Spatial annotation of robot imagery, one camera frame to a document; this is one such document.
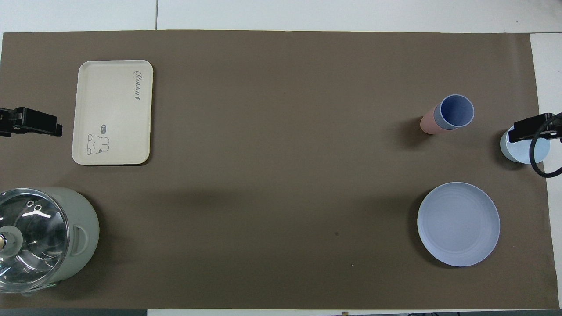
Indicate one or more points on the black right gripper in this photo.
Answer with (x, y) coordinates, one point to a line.
(556, 127)

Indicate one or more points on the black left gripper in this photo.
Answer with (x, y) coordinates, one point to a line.
(8, 123)

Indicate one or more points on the blue plastic cup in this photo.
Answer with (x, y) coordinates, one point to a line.
(456, 110)

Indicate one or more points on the pink plastic cup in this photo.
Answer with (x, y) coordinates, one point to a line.
(428, 125)

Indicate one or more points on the cream tray with rabbit print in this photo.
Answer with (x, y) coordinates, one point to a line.
(113, 101)

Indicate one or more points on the light blue bowl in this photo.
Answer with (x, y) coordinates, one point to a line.
(518, 151)

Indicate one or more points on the grey-green electric pot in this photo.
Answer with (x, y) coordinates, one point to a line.
(81, 228)

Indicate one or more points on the lavender blue plate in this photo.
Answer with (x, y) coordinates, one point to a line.
(459, 224)

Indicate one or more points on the glass pot lid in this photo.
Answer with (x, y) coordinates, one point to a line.
(39, 245)

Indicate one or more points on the brown table mat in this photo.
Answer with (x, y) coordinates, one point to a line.
(281, 175)

